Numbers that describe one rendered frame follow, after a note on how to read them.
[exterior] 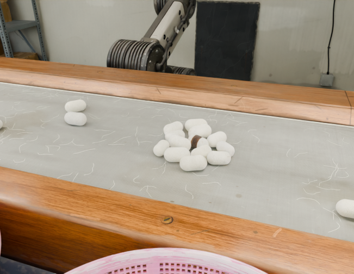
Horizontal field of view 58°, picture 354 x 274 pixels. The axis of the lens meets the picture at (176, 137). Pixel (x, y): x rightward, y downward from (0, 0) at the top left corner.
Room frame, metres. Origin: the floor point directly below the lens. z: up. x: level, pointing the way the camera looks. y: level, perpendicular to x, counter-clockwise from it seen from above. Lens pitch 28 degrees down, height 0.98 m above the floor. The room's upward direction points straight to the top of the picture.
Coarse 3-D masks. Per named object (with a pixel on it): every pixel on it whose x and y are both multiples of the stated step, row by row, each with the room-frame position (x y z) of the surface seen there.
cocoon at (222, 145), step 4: (216, 144) 0.40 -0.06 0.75; (220, 144) 0.39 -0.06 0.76; (224, 144) 0.39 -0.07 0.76; (228, 144) 0.39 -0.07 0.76; (216, 148) 0.39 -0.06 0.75; (220, 148) 0.39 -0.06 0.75; (224, 148) 0.38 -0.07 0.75; (228, 148) 0.38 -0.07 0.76; (232, 148) 0.38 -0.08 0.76; (228, 152) 0.38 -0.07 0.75; (232, 152) 0.38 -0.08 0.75
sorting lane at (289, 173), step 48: (0, 96) 0.62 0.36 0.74; (48, 96) 0.62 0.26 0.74; (96, 96) 0.62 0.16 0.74; (0, 144) 0.42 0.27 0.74; (48, 144) 0.42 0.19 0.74; (96, 144) 0.42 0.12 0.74; (144, 144) 0.42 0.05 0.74; (240, 144) 0.42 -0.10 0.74; (288, 144) 0.42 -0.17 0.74; (336, 144) 0.42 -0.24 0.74; (144, 192) 0.30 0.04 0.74; (192, 192) 0.30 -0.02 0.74; (240, 192) 0.30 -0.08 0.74; (288, 192) 0.30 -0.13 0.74; (336, 192) 0.30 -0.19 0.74
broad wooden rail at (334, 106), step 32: (0, 64) 0.77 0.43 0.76; (32, 64) 0.77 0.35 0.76; (64, 64) 0.77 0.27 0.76; (128, 96) 0.61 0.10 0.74; (160, 96) 0.59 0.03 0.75; (192, 96) 0.58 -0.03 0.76; (224, 96) 0.56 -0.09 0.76; (256, 96) 0.55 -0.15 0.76; (288, 96) 0.55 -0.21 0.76; (320, 96) 0.55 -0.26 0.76; (352, 96) 0.55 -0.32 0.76
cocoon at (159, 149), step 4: (160, 140) 0.40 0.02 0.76; (164, 140) 0.40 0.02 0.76; (160, 144) 0.39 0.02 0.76; (164, 144) 0.39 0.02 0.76; (168, 144) 0.40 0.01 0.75; (156, 148) 0.38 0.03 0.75; (160, 148) 0.38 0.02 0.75; (164, 148) 0.38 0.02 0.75; (156, 152) 0.38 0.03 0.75; (160, 152) 0.38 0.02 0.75; (160, 156) 0.38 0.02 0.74
